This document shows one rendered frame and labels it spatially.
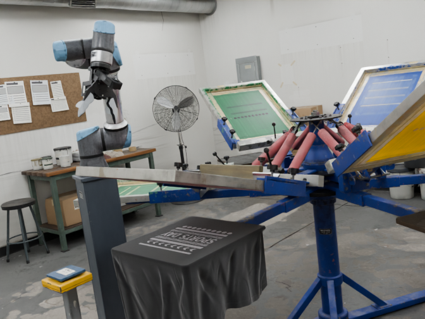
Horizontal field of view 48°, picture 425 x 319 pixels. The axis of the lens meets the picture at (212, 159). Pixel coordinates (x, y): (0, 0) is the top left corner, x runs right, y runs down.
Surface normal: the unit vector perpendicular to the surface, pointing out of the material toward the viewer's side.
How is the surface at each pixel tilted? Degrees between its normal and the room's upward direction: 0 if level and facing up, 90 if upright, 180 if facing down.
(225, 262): 95
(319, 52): 90
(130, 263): 91
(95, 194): 90
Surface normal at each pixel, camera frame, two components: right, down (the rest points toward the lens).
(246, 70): -0.66, 0.19
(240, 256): 0.74, 0.10
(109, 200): 0.50, 0.07
